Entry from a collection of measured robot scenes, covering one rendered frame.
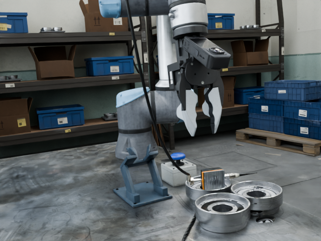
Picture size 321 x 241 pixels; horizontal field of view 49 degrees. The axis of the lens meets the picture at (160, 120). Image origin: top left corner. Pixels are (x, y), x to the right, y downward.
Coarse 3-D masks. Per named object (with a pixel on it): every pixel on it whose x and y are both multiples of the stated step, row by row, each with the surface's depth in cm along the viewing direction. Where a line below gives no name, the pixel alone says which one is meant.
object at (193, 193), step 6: (228, 180) 82; (186, 186) 79; (198, 186) 81; (228, 186) 77; (186, 192) 80; (192, 192) 77; (198, 192) 76; (204, 192) 76; (210, 192) 75; (216, 192) 75; (222, 192) 76; (228, 192) 77; (192, 198) 78
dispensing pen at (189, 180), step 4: (208, 168) 80; (212, 168) 80; (216, 168) 80; (220, 168) 80; (188, 176) 78; (228, 176) 80; (232, 176) 80; (236, 176) 80; (188, 180) 78; (192, 180) 78; (196, 180) 79; (200, 180) 79; (192, 184) 78
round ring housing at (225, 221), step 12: (216, 204) 71; (228, 204) 70; (204, 216) 65; (216, 216) 64; (228, 216) 64; (240, 216) 64; (204, 228) 67; (216, 228) 65; (228, 228) 65; (240, 228) 65
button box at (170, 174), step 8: (184, 160) 98; (168, 168) 92; (176, 168) 91; (184, 168) 91; (192, 168) 92; (168, 176) 92; (176, 176) 90; (184, 176) 91; (192, 176) 92; (176, 184) 91; (184, 184) 92
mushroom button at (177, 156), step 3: (174, 153) 94; (177, 153) 94; (180, 153) 94; (183, 153) 94; (171, 156) 93; (174, 156) 92; (177, 156) 92; (180, 156) 92; (183, 156) 93; (174, 159) 92; (177, 159) 92; (180, 159) 92; (177, 162) 94; (180, 162) 94
